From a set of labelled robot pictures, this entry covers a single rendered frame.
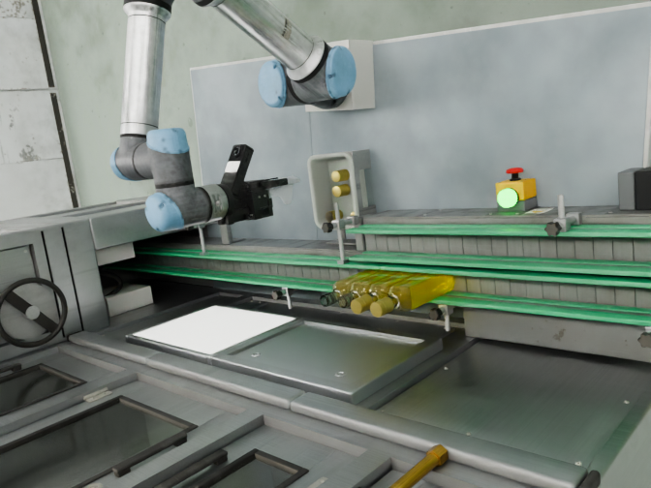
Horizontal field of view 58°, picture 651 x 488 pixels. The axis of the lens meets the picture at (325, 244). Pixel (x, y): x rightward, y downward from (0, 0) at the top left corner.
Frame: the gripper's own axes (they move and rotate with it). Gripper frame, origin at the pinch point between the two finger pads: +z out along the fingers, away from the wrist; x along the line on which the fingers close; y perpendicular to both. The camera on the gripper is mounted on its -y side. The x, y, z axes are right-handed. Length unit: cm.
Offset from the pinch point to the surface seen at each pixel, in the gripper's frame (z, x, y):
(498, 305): 22, 39, 33
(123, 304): 6, -102, 42
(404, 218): 30.5, 9.9, 15.0
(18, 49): 94, -365, -102
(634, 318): 23, 67, 33
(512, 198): 33, 39, 11
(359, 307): 1.7, 16.1, 29.9
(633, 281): 22, 67, 26
